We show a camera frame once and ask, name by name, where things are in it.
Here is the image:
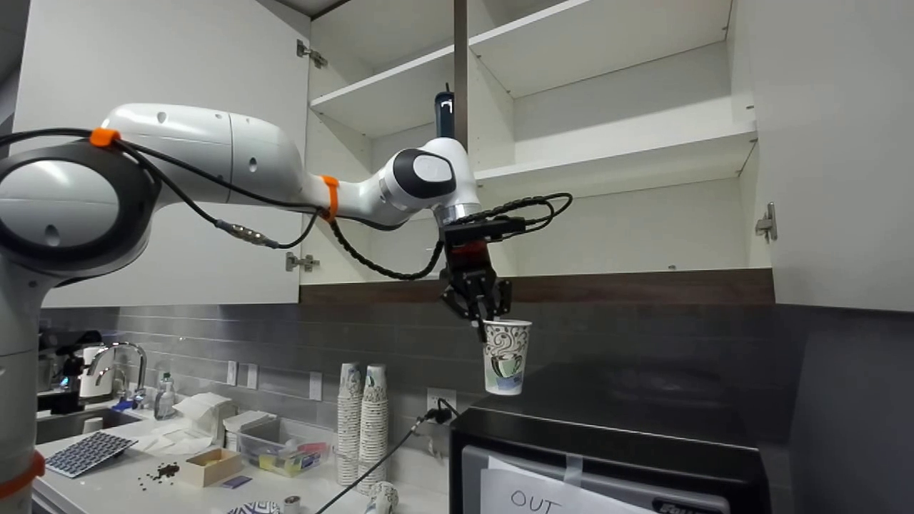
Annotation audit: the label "small white container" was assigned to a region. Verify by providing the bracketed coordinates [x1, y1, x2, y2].
[364, 479, 403, 514]

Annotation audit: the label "dark blue bottle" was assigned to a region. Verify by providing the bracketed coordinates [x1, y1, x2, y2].
[433, 83, 461, 143]

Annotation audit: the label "orange cable strap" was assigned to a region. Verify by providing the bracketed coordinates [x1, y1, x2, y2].
[320, 172, 347, 226]
[88, 122, 126, 150]
[0, 450, 50, 501]

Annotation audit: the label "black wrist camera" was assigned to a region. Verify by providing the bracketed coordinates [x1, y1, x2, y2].
[443, 214, 533, 242]

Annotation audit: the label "small black parts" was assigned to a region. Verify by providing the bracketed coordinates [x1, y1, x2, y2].
[140, 460, 187, 491]

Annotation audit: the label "white kettle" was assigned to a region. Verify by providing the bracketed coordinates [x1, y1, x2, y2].
[74, 342, 117, 403]

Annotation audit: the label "thin dark power cable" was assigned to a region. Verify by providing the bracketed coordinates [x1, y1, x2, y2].
[314, 399, 464, 514]

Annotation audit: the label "steel sink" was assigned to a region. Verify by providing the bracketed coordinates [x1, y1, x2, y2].
[34, 406, 144, 447]

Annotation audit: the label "small cardboard box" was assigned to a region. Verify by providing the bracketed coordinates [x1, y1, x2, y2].
[180, 444, 244, 491]

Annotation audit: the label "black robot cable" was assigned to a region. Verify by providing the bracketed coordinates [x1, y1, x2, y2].
[0, 126, 577, 284]

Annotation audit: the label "white box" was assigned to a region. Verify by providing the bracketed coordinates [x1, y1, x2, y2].
[221, 409, 284, 450]

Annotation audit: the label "silver cabinet hinge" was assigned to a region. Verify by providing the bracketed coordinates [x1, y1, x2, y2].
[755, 202, 780, 242]
[296, 36, 331, 72]
[284, 247, 324, 276]

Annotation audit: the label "white open wall cabinet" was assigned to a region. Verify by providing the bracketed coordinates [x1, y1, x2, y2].
[297, 0, 780, 284]

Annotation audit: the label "small clear bottle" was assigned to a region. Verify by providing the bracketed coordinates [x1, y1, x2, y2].
[151, 372, 183, 423]

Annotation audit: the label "blue grid panel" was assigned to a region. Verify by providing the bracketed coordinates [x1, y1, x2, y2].
[41, 430, 134, 481]

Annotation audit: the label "white paper sign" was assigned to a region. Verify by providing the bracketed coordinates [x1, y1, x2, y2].
[477, 454, 660, 514]

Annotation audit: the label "black microwave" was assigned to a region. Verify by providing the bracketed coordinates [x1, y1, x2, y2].
[450, 406, 774, 514]

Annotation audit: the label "clear plastic container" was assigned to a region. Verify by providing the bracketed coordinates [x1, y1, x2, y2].
[238, 429, 331, 479]

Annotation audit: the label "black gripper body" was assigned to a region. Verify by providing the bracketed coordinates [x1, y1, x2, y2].
[438, 234, 514, 319]

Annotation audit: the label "white cabinet door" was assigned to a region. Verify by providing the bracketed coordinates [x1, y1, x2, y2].
[728, 0, 914, 314]
[11, 0, 314, 314]

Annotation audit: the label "chrome faucet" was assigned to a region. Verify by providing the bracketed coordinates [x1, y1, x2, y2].
[113, 339, 151, 406]

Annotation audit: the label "white printed paper cup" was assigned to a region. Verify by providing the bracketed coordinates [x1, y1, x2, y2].
[481, 316, 535, 399]

